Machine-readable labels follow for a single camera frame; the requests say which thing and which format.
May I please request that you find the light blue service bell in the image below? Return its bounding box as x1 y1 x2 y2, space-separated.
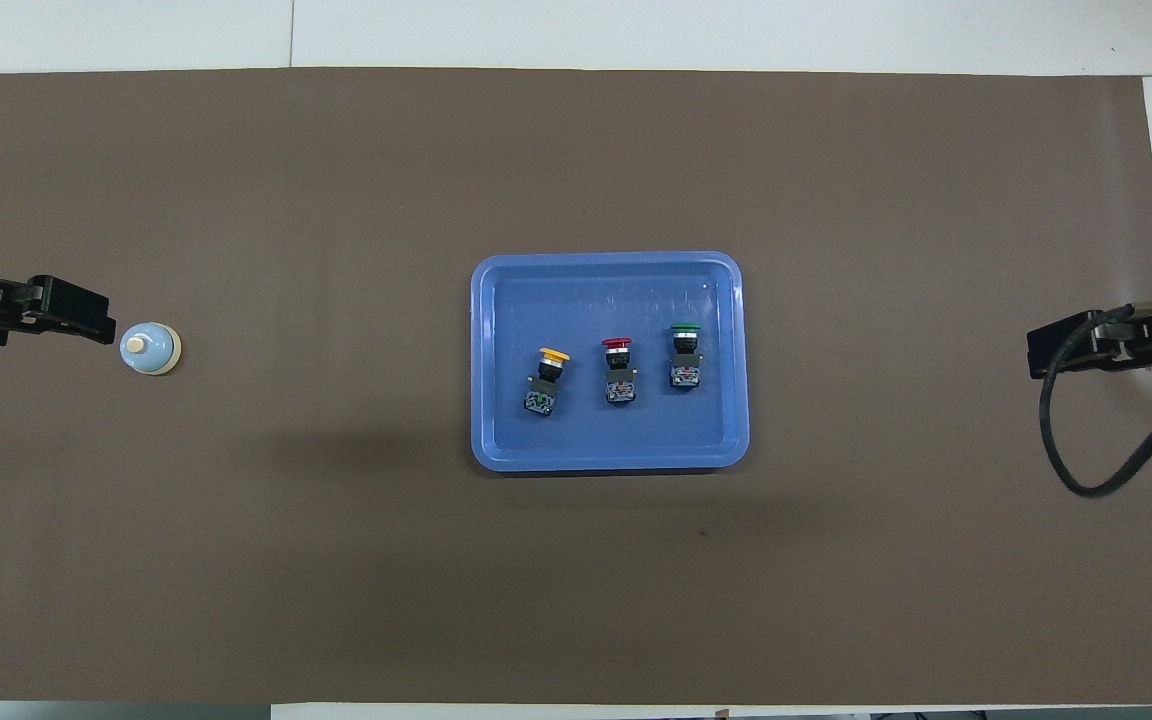
120 322 184 377

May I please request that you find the green push button switch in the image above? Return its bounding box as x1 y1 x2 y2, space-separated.
669 322 705 392

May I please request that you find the red push button switch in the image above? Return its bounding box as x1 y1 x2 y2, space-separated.
601 337 639 406

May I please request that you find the yellow push button switch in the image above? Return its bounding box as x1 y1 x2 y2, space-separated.
523 347 572 418

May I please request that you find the blue plastic tray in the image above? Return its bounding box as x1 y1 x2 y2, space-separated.
469 251 750 473

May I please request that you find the brown table mat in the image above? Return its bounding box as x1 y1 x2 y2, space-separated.
0 66 1152 706

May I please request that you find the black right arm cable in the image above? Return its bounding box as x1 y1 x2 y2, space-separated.
1039 300 1152 498

